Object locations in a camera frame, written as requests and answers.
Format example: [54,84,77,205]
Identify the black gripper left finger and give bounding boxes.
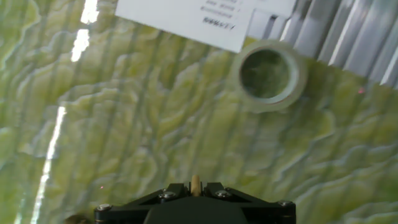
[94,182,190,224]

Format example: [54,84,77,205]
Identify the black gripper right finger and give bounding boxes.
[203,182,296,224]

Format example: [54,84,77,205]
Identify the thin wooden stick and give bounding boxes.
[190,174,201,197]

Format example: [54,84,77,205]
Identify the green marble pattern mat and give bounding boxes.
[0,0,398,224]

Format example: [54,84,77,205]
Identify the clear tape roll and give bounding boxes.
[229,39,308,113]

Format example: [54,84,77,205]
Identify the printed white paper sheet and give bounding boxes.
[114,0,256,54]

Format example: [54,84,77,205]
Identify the plain white paper sheet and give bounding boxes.
[239,0,298,19]

